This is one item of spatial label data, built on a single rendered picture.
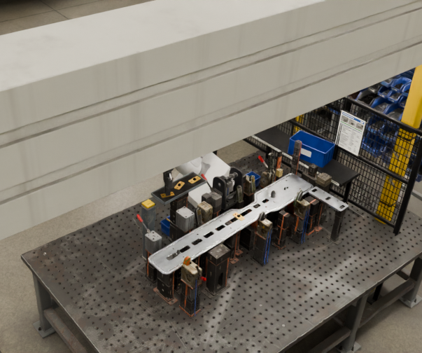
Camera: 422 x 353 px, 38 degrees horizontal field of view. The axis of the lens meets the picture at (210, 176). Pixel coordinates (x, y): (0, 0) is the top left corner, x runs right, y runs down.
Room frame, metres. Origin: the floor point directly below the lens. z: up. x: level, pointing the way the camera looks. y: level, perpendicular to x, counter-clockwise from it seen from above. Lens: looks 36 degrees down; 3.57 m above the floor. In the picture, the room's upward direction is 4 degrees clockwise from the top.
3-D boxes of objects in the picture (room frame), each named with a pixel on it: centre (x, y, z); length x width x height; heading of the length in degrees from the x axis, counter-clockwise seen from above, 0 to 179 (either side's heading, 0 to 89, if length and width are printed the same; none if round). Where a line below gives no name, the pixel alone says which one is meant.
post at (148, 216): (2.99, 0.38, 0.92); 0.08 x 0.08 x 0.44; 46
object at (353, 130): (3.78, -0.98, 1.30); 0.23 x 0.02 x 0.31; 46
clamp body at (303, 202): (3.27, -0.63, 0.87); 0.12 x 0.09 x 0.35; 46
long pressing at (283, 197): (3.09, -0.19, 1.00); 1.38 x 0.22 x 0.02; 136
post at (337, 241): (3.30, -0.91, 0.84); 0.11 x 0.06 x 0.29; 46
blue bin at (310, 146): (3.85, -0.73, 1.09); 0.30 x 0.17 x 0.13; 56
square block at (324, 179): (3.56, -0.81, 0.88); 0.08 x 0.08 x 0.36; 46
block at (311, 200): (3.37, -0.71, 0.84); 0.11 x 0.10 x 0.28; 46
